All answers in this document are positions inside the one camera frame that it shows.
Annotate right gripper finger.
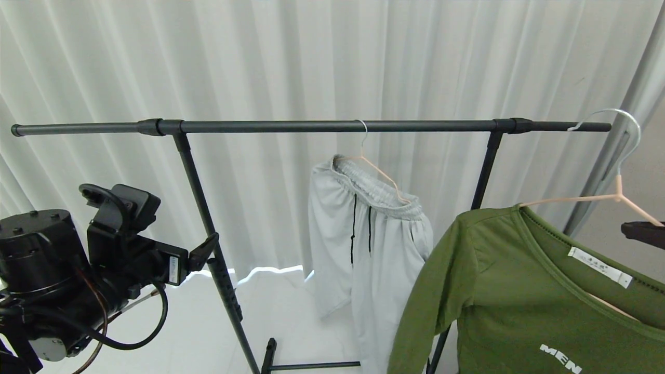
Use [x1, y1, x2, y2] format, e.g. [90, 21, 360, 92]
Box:
[621, 221, 665, 250]

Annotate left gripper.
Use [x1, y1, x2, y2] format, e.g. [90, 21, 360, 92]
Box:
[87, 232, 220, 312]

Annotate pink clothes hanger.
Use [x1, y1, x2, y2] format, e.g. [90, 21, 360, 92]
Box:
[520, 108, 665, 320]
[340, 119, 411, 204]

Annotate green long-sleeved shirt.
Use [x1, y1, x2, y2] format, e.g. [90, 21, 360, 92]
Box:
[387, 204, 665, 374]

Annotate pale grey shorts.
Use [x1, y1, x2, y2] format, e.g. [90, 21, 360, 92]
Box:
[307, 154, 434, 374]

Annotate black clothes rack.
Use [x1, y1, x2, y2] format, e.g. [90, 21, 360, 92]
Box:
[11, 118, 612, 374]

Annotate white curtain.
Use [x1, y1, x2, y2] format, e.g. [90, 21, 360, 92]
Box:
[0, 0, 665, 284]

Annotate black cable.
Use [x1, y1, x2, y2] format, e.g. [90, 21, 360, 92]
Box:
[79, 183, 130, 221]
[0, 280, 169, 351]

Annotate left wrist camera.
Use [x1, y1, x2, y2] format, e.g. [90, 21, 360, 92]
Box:
[87, 183, 162, 250]

